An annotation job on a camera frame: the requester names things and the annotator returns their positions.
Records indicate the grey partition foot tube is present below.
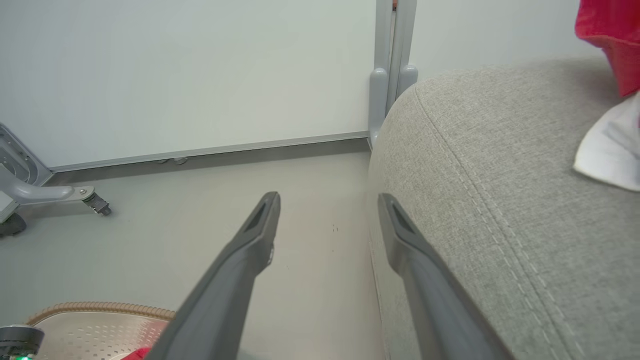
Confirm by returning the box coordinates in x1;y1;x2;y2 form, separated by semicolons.
0;162;96;221

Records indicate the grey fabric sofa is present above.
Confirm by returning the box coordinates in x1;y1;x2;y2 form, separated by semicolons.
367;55;640;360

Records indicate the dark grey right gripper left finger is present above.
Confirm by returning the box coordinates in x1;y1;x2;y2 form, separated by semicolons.
145;191;282;360

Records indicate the white perforated laundry basket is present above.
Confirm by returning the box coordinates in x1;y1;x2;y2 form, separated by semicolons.
25;301;176;360

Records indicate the white cloth garment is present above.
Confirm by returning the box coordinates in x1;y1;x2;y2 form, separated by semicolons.
572;92;640;193

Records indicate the grey partition frame bracket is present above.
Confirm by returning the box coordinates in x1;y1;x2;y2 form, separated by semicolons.
0;122;54;187

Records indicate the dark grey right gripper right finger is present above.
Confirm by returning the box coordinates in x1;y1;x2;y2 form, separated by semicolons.
377;192;516;360

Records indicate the grey partition post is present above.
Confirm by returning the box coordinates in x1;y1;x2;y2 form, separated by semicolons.
368;0;419;149

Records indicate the black caster wheel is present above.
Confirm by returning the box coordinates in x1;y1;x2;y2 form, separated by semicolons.
82;192;112;217
0;214;27;239

